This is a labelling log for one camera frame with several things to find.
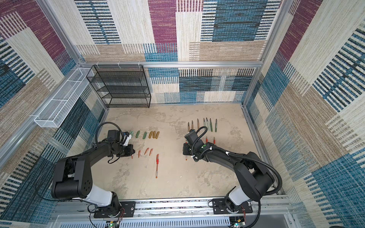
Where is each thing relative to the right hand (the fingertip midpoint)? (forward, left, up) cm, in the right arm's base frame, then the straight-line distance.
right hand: (186, 150), depth 89 cm
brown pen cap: (+15, +25, -4) cm, 30 cm away
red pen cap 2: (+4, +26, -6) cm, 27 cm away
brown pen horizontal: (+23, -5, -6) cm, 24 cm away
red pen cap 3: (+2, +23, -5) cm, 23 cm away
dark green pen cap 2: (+15, +29, -4) cm, 33 cm away
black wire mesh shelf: (+48, +47, +13) cm, 69 cm away
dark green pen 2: (+20, -22, -5) cm, 30 cm away
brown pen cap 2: (+15, +20, -5) cm, 25 cm away
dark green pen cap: (+16, +34, -4) cm, 38 cm away
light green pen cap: (+17, +38, -4) cm, 42 cm away
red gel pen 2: (-6, +18, -6) cm, 20 cm away
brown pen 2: (+24, -10, -5) cm, 26 cm away
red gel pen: (-5, 0, -1) cm, 6 cm away
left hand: (+3, +34, -2) cm, 34 cm away
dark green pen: (+23, -19, -6) cm, 31 cm away
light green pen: (+24, -14, -6) cm, 28 cm away
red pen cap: (-1, +34, -3) cm, 34 cm away
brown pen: (+21, -3, -5) cm, 21 cm away
